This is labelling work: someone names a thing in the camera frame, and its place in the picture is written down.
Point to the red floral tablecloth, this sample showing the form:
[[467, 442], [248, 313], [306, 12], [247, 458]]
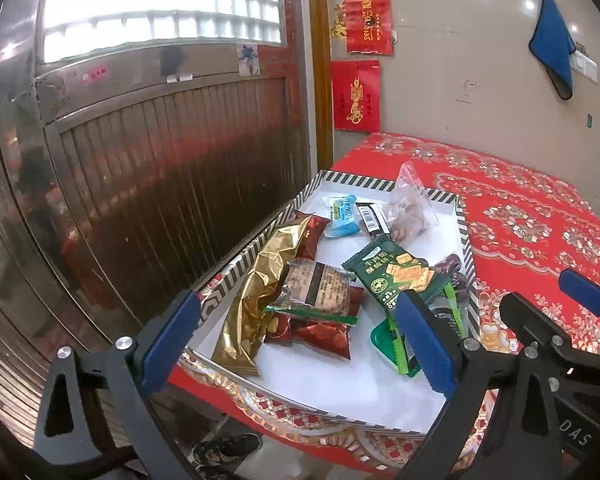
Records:
[[520, 200]]

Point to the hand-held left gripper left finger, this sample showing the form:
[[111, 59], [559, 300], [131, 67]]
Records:
[[170, 345]]

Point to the white wall switch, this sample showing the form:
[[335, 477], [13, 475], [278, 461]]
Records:
[[585, 63]]

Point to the metal door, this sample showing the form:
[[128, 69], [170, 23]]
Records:
[[130, 170]]

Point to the clear zip bag of walnuts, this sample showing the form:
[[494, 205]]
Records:
[[407, 215]]

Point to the striped cardboard box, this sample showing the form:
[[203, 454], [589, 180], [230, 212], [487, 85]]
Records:
[[330, 380]]

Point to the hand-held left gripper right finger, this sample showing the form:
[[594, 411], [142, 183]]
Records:
[[427, 345]]

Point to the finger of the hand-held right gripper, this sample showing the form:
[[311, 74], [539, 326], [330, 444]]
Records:
[[585, 292], [525, 320]]

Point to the pink door sticker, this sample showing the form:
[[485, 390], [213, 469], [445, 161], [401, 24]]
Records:
[[95, 72]]

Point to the black sneaker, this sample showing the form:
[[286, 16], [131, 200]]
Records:
[[225, 452]]

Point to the dark green cracker packet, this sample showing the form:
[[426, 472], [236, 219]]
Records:
[[390, 272]]

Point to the blue cloth with black edge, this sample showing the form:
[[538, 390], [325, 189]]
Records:
[[555, 45]]

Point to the blue and white door sticker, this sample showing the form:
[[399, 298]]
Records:
[[247, 58]]

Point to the clear bag of red dates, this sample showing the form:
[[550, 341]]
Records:
[[452, 267]]

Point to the wooden door frame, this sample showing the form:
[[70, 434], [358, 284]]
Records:
[[322, 85]]

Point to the green plastic packet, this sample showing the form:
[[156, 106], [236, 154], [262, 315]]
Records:
[[449, 316]]

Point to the blue and white candy packet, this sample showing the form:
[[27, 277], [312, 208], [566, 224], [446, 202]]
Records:
[[342, 212]]

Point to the wide red wall poster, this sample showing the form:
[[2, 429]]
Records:
[[370, 17]]

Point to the long gold foil packet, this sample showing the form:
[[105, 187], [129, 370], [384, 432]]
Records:
[[252, 305]]

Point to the long dark brown stick packet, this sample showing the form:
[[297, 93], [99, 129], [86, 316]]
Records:
[[370, 220]]

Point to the clear cake packet green edge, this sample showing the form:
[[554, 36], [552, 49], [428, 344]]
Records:
[[315, 287]]

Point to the red snack packet gold print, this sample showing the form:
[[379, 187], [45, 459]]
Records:
[[314, 235], [325, 338]]

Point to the dark door sticker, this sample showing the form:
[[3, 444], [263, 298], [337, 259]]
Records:
[[172, 60]]

